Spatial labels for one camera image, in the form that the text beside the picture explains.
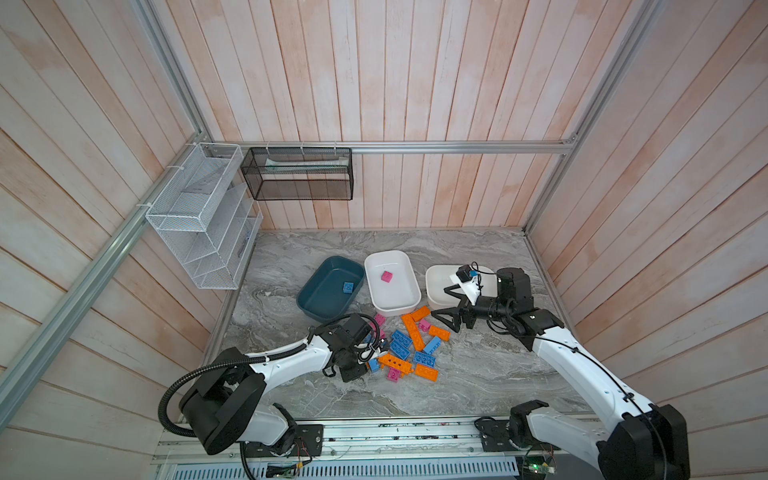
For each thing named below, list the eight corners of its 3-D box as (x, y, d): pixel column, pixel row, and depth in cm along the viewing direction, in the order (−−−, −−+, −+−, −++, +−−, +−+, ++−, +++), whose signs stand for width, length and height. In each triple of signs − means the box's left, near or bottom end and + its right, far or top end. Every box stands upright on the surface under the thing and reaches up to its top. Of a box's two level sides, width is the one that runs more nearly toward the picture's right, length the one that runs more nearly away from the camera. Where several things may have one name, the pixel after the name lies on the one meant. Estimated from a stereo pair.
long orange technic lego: (376, 365, 88) (376, 362, 86) (382, 353, 90) (382, 350, 88) (408, 381, 85) (408, 378, 83) (413, 368, 87) (414, 365, 85)
